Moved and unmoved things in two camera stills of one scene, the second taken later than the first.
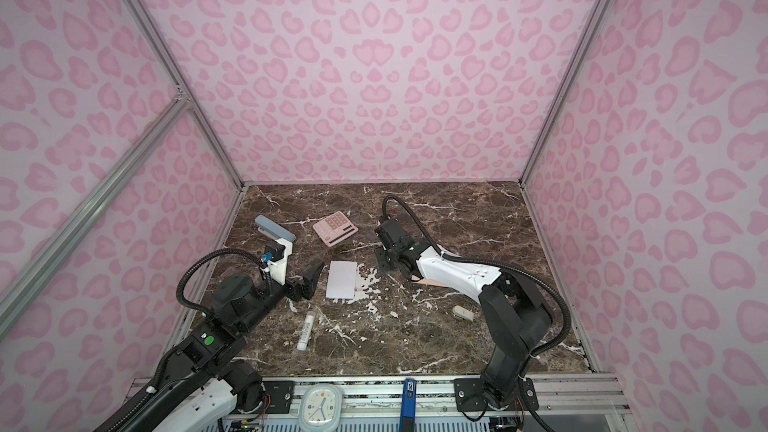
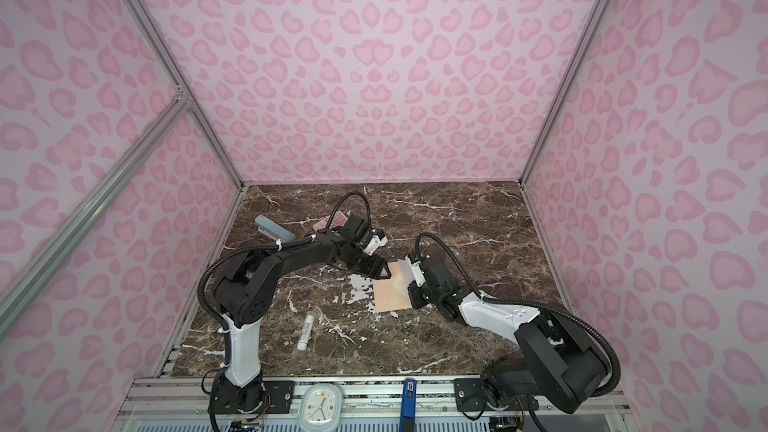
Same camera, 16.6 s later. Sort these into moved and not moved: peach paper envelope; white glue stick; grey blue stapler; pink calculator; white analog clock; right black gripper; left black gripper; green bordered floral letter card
Moved: left black gripper; right black gripper; peach paper envelope; green bordered floral letter card
Not moved: pink calculator; grey blue stapler; white glue stick; white analog clock
